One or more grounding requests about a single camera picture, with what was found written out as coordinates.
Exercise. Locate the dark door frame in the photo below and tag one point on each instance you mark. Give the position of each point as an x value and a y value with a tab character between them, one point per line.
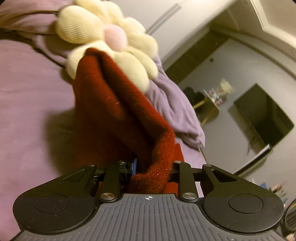
203	48

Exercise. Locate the purple crumpled blanket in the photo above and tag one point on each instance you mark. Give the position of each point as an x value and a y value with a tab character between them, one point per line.
35	21

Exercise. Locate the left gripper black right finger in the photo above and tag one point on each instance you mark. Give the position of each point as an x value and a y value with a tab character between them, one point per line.
186	177

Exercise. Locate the cream flower shaped pillow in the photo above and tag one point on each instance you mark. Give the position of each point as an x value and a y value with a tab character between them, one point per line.
102	25

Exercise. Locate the red knitted sweater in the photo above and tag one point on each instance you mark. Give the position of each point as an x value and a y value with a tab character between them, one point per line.
115	122

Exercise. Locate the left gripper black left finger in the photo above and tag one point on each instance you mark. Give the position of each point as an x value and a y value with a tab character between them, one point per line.
116	180

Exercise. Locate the black flat screen television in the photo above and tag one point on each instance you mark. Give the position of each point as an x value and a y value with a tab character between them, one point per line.
264	115

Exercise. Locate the yellow side table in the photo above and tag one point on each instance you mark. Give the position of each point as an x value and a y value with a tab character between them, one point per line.
206	110

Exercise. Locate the purple bed sheet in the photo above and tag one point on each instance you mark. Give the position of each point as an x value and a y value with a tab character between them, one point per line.
37	125

